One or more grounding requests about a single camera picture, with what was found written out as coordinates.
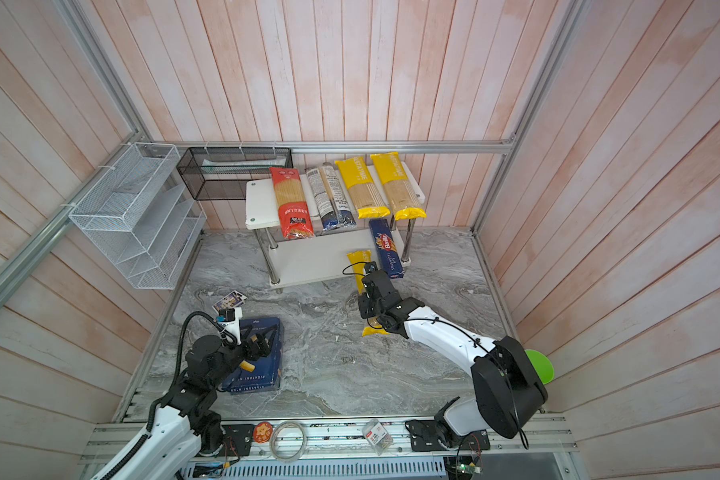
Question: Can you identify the small card on floor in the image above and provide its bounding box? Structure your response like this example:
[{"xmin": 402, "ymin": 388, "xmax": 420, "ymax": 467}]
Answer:
[{"xmin": 213, "ymin": 290, "xmax": 247, "ymax": 312}]

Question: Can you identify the clear blue spaghetti bag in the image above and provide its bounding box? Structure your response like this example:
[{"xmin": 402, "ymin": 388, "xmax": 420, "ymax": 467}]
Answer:
[{"xmin": 306, "ymin": 165, "xmax": 356, "ymax": 231}]

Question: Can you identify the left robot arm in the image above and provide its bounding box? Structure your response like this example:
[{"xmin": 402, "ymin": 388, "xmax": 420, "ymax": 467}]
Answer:
[{"xmin": 94, "ymin": 326, "xmax": 279, "ymax": 479}]

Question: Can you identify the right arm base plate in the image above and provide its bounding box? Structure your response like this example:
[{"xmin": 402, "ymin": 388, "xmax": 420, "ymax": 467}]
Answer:
[{"xmin": 404, "ymin": 419, "xmax": 491, "ymax": 452}]

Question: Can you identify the blue Barilla rigatoni box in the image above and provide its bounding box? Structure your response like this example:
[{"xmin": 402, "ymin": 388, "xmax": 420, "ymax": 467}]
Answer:
[{"xmin": 221, "ymin": 317, "xmax": 283, "ymax": 395}]

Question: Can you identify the white two-tier shelf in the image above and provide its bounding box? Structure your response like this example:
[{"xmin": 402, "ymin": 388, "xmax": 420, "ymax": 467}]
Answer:
[{"xmin": 244, "ymin": 161, "xmax": 426, "ymax": 293}]

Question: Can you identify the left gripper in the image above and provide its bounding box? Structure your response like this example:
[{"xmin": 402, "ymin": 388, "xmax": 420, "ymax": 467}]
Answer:
[{"xmin": 210, "ymin": 323, "xmax": 278, "ymax": 387}]

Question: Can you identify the green round object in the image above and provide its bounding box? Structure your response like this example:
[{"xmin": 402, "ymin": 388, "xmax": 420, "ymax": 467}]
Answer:
[{"xmin": 525, "ymin": 349, "xmax": 555, "ymax": 385}]

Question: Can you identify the red round sticker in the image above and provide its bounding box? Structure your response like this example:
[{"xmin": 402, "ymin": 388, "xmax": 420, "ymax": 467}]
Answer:
[{"xmin": 253, "ymin": 421, "xmax": 274, "ymax": 444}]

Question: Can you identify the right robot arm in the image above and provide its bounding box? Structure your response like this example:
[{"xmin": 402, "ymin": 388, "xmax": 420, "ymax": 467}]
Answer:
[{"xmin": 358, "ymin": 270, "xmax": 548, "ymax": 448}]

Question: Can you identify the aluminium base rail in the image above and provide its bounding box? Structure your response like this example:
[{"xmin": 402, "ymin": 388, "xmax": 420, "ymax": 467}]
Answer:
[{"xmin": 78, "ymin": 413, "xmax": 579, "ymax": 465}]

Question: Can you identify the small clear plastic box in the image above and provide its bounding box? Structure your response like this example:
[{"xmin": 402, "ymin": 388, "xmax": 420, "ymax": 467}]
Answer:
[{"xmin": 362, "ymin": 419, "xmax": 394, "ymax": 455}]

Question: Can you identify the yellow Pastatime spaghetti bag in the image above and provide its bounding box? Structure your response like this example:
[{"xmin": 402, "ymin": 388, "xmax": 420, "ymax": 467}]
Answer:
[
  {"xmin": 342, "ymin": 250, "xmax": 388, "ymax": 337},
  {"xmin": 370, "ymin": 152, "xmax": 427, "ymax": 221},
  {"xmin": 335, "ymin": 157, "xmax": 391, "ymax": 219}
]

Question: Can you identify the blue Barilla spaghetti box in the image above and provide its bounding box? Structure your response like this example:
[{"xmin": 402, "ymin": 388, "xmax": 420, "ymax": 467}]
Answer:
[{"xmin": 368, "ymin": 218, "xmax": 404, "ymax": 279}]

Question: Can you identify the red spaghetti bag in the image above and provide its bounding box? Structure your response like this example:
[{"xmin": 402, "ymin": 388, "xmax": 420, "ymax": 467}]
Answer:
[{"xmin": 270, "ymin": 167, "xmax": 314, "ymax": 240}]

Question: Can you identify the clear tape ring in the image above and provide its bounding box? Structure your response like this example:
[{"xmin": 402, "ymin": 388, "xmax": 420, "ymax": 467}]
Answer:
[{"xmin": 269, "ymin": 420, "xmax": 309, "ymax": 462}]

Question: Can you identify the black wire mesh basket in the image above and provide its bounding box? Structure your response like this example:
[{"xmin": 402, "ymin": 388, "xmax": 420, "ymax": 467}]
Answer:
[{"xmin": 177, "ymin": 146, "xmax": 293, "ymax": 201}]

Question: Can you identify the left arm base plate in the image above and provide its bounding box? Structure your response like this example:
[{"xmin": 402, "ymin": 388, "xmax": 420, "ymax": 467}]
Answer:
[{"xmin": 199, "ymin": 424, "xmax": 254, "ymax": 458}]

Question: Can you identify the white wire mesh organizer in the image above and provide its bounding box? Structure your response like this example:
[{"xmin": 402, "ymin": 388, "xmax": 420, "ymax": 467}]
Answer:
[{"xmin": 70, "ymin": 143, "xmax": 206, "ymax": 290}]

